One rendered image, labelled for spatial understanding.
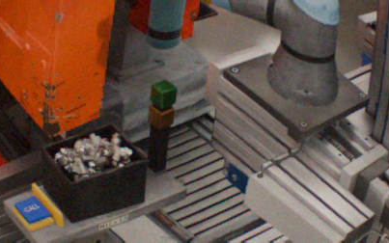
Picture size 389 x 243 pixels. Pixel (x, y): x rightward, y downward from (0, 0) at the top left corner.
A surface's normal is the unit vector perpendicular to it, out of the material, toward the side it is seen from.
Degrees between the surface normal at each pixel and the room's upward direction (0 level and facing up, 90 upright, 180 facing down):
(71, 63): 90
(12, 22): 90
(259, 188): 90
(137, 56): 90
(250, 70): 0
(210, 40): 0
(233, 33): 0
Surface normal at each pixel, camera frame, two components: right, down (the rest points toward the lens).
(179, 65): 0.10, -0.80
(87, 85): 0.64, 0.50
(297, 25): -0.47, 0.48
